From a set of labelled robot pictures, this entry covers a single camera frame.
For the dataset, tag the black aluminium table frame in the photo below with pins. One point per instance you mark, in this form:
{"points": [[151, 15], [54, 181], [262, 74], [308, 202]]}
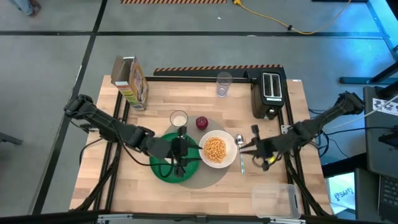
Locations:
{"points": [[108, 202]]}

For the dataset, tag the clear plastic container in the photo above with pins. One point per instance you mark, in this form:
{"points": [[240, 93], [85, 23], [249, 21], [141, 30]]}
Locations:
{"points": [[273, 202]]}

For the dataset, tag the black crossbar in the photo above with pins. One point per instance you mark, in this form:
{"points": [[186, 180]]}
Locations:
{"points": [[46, 219]]}

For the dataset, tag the short glass of milk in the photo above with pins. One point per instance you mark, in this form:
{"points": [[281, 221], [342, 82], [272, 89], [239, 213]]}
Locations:
{"points": [[178, 119]]}

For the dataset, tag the grey round placemat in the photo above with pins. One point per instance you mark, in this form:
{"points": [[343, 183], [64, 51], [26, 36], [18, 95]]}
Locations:
{"points": [[211, 177]]}

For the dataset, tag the red apple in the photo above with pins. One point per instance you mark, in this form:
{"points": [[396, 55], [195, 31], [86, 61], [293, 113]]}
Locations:
{"points": [[202, 123]]}

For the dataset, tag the tall clear tumbler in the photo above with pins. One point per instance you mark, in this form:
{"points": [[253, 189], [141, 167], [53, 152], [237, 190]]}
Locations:
{"points": [[224, 85]]}

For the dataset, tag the grey equipment cabinet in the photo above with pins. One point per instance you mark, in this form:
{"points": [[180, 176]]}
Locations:
{"points": [[382, 155]]}

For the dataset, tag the black toaster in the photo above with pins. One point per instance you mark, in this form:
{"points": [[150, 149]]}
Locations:
{"points": [[258, 99]]}

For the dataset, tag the black bar with hazard stripes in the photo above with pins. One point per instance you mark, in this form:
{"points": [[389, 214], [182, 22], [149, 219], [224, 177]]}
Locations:
{"points": [[186, 72]]}

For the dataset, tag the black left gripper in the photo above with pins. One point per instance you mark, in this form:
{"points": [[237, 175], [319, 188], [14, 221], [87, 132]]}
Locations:
{"points": [[180, 149]]}

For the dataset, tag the black keyboard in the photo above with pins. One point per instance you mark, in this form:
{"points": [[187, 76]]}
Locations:
{"points": [[390, 193]]}

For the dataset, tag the yellow cereal balls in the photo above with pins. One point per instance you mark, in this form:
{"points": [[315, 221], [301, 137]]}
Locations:
{"points": [[214, 149]]}

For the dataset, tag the silver corner bracket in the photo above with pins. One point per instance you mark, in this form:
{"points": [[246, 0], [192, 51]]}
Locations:
{"points": [[285, 128]]}

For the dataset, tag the white printed panel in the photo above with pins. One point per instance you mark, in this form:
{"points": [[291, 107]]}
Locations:
{"points": [[340, 193]]}

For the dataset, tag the black stand leg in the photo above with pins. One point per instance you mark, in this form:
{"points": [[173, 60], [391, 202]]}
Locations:
{"points": [[357, 80]]}

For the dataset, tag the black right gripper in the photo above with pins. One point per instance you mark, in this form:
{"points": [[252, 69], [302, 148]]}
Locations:
{"points": [[267, 147]]}

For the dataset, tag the grey furniture foot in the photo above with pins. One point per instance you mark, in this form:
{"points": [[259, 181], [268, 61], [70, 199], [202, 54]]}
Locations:
{"points": [[11, 139]]}

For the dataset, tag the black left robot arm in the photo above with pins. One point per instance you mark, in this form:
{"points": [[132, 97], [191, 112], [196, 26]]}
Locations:
{"points": [[109, 126]]}

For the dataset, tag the silver metal bracket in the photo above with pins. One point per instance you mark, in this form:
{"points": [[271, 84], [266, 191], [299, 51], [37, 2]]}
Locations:
{"points": [[287, 221], [115, 217]]}

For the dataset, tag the white marker sheet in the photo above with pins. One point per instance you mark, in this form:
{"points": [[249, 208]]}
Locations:
{"points": [[385, 107]]}

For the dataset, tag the yellow cereal box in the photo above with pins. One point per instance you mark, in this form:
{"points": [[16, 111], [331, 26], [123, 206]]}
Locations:
{"points": [[136, 84]]}

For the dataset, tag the orange black hazard floor tape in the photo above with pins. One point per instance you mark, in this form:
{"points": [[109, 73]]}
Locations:
{"points": [[174, 1]]}

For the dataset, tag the green plate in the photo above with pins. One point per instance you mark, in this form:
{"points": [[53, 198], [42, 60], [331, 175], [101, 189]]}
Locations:
{"points": [[191, 169]]}

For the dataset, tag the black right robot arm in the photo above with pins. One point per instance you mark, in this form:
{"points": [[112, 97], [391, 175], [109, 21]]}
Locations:
{"points": [[311, 129]]}

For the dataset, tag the white bowl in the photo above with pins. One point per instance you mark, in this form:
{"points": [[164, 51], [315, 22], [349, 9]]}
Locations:
{"points": [[231, 149]]}

